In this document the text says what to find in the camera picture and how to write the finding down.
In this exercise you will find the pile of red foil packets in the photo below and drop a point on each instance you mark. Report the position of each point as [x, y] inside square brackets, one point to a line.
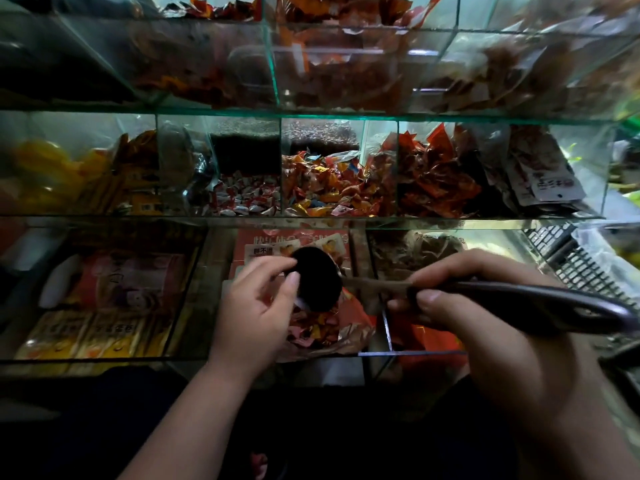
[435, 179]

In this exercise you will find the red orange packet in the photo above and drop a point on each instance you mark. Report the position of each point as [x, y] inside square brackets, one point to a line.
[425, 347]

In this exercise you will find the pile of brown snack packets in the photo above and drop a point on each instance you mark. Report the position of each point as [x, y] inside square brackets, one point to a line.
[525, 74]

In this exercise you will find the person's left hand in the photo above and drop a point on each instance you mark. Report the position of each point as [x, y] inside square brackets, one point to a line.
[247, 324]

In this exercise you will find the person's right thumb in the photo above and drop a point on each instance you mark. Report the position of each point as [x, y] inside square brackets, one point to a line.
[432, 310]

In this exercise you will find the person's right middle finger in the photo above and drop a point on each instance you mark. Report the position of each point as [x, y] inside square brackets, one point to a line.
[400, 305]

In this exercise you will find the pink snack packet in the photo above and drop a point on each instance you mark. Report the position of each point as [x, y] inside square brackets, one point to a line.
[130, 279]

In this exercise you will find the pile of red white candies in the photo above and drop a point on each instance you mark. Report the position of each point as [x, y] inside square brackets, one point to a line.
[245, 197]

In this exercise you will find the pile of yellow snack packets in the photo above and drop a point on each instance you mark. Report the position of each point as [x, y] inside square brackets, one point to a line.
[65, 169]

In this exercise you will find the person's right forearm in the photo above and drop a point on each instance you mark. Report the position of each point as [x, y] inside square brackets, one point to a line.
[575, 439]

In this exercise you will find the pile of mixed colourful candies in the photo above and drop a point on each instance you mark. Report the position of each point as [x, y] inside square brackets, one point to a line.
[330, 187]

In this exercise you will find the red printed snack box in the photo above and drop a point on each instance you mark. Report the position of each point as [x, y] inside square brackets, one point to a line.
[260, 242]

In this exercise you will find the pile of clear white-label packets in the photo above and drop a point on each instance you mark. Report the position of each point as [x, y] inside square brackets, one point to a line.
[540, 174]

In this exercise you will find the clear plastic scoop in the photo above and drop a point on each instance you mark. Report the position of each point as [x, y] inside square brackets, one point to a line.
[182, 164]

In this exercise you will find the pile of dark red snack packets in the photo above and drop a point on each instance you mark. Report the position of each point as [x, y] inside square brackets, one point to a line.
[200, 64]

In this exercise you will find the clear plastic bag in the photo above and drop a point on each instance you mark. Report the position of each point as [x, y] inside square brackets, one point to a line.
[607, 254]

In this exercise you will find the clear bag of candies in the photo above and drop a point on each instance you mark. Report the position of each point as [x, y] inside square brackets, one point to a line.
[330, 329]

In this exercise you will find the pile of orange snack packets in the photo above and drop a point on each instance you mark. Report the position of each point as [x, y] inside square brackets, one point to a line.
[345, 54]

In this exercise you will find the white plastic scoop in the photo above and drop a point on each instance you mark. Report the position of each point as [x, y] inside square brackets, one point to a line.
[57, 282]

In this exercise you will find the person's left thumb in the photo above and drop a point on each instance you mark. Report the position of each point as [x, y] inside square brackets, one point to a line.
[287, 299]

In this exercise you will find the black plastic crate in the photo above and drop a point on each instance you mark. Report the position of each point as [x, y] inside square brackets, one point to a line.
[565, 259]

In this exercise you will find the black round disc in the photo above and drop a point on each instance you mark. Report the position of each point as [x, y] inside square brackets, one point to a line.
[317, 279]

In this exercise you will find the person's right hand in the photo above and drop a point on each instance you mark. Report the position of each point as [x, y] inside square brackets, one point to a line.
[510, 359]

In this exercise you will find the glass display cabinet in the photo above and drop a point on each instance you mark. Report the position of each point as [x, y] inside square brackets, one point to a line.
[320, 114]

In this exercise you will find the row of yellow boxes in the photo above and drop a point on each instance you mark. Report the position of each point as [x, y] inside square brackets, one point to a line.
[90, 337]

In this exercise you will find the person's left forearm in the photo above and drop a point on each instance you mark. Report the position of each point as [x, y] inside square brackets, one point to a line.
[185, 429]

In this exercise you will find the pile of brown dried snacks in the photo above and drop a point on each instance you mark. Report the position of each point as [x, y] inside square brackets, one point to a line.
[410, 252]

